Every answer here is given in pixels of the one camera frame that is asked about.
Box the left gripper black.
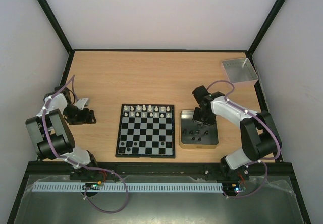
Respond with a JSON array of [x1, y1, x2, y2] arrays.
[[63, 104, 96, 125]]

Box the gold tin with chess pieces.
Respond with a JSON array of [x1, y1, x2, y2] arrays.
[[179, 110, 219, 149]]

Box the folding chess board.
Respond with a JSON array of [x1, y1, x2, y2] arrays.
[[115, 104, 176, 158]]

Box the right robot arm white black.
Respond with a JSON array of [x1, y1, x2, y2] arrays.
[[192, 86, 282, 180]]

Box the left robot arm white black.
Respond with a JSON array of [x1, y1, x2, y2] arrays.
[[25, 86, 98, 169]]

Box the empty silver tin lid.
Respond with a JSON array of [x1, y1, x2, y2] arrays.
[[221, 58, 258, 87]]

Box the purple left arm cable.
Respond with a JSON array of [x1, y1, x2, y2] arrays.
[[41, 75, 129, 213]]

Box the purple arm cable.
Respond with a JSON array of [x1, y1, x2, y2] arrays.
[[41, 75, 129, 213], [206, 80, 283, 199]]

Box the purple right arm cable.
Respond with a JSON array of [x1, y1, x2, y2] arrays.
[[206, 80, 283, 199]]

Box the black aluminium frame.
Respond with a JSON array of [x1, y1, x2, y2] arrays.
[[8, 0, 310, 223]]

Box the light blue slotted cable duct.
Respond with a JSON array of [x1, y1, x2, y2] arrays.
[[32, 182, 223, 193]]

